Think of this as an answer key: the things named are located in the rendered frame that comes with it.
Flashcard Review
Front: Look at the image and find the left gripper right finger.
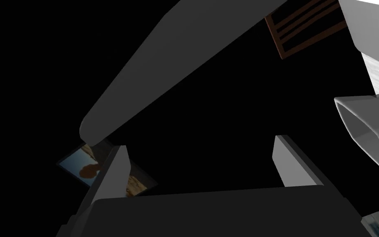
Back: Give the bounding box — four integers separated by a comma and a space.
272, 135, 325, 188

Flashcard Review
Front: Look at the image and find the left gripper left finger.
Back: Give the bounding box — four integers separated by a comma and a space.
77, 144, 132, 212

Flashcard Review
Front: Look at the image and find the framed blue and orange picture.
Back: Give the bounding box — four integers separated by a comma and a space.
57, 139, 159, 198

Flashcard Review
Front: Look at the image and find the pale grey appliance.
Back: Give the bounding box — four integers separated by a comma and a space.
338, 0, 379, 97

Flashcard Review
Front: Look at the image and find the long grey bar handle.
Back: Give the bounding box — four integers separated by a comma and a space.
79, 0, 289, 147

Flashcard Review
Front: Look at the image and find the brown wooden slatted frame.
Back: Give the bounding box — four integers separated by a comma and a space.
264, 0, 348, 60

